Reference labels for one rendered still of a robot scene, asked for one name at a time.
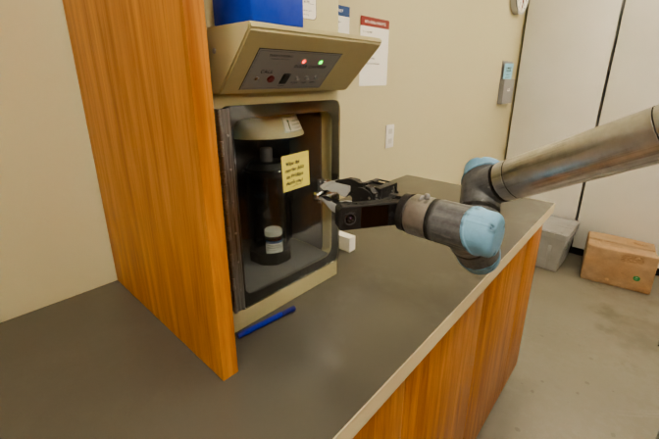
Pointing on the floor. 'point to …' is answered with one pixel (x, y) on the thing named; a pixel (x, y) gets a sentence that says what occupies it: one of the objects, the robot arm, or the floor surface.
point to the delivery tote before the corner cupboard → (555, 241)
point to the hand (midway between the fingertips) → (323, 193)
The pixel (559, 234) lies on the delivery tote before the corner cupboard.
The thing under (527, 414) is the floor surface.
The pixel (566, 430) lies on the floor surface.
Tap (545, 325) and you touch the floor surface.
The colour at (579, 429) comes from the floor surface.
